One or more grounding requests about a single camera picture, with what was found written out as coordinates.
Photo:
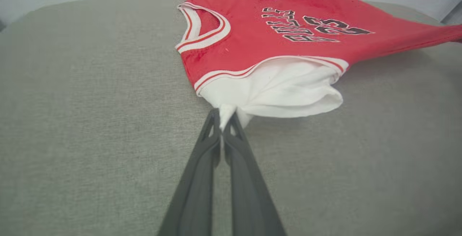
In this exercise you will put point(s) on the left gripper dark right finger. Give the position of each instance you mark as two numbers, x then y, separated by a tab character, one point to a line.
249	200

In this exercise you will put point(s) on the grey fabric sofa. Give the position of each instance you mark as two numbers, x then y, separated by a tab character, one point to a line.
90	120

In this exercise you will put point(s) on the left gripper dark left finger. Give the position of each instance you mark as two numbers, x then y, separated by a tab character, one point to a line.
195	192

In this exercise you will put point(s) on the red white basketball jersey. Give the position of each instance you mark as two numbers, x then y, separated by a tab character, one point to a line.
274	48

